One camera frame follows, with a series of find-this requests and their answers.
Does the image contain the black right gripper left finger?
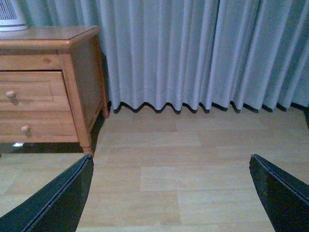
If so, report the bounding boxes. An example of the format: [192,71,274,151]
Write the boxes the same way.
[0,154,94,232]

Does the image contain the light grey curtain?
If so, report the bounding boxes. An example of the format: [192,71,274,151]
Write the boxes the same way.
[20,0,309,111]

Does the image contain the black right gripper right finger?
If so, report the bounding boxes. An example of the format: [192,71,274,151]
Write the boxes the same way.
[249,154,309,232]

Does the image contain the wooden drawer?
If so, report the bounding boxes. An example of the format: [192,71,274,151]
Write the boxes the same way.
[0,71,70,111]
[0,111,78,143]

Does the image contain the white cylindrical air purifier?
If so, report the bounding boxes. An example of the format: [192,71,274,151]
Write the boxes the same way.
[0,0,28,32]

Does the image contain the wooden nightstand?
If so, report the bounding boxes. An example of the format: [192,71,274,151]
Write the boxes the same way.
[0,26,109,154]

